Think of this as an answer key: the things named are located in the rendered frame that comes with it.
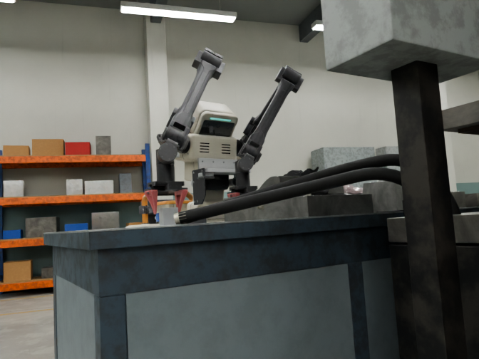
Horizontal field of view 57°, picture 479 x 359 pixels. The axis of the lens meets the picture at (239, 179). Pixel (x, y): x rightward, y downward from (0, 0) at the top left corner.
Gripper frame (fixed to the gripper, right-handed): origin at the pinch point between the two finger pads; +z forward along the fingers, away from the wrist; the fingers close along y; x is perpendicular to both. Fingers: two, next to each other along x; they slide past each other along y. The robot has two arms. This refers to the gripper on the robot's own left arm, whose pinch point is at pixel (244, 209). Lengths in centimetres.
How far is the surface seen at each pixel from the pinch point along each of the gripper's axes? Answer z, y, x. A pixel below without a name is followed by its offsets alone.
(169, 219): 3.4, -43.4, -22.6
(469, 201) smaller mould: 3, 93, -40
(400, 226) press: 10, -9, -80
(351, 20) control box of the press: -27, -41, -98
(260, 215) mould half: 3.8, -13.8, -29.4
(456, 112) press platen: -16, 1, -91
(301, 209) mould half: 3, -15, -51
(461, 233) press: 12, -9, -95
